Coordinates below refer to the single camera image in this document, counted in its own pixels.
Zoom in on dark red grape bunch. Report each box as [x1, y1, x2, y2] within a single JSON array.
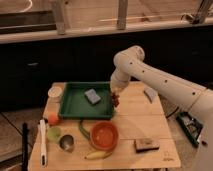
[[111, 93, 119, 107]]

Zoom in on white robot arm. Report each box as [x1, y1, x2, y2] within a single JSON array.
[[110, 46, 213, 171]]

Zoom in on red bowl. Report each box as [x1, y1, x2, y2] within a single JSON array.
[[90, 121, 119, 151]]

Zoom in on blue sponge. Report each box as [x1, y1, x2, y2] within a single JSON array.
[[85, 89, 101, 104]]

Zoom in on grey folded cloth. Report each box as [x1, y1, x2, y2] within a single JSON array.
[[144, 87, 157, 102]]

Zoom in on green plastic tray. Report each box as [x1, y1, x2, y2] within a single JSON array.
[[59, 82, 114, 120]]

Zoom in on green chili pepper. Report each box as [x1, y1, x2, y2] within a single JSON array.
[[78, 120, 90, 140]]

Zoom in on white small cup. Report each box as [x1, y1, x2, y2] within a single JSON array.
[[48, 86, 63, 102]]

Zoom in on brown scouring sponge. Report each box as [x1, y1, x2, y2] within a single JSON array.
[[134, 138, 160, 153]]

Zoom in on yellow banana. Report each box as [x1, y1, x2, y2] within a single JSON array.
[[84, 151, 112, 160]]

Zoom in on orange tomato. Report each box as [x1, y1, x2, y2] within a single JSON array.
[[48, 114, 60, 125]]

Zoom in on metal cup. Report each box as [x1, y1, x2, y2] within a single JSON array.
[[59, 135, 74, 152]]

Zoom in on light green cup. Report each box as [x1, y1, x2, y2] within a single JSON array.
[[47, 126, 61, 143]]

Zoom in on green bin with clutter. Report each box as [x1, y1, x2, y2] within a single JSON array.
[[176, 112, 203, 148]]

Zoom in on black pole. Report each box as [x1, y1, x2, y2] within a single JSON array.
[[22, 123, 28, 171]]

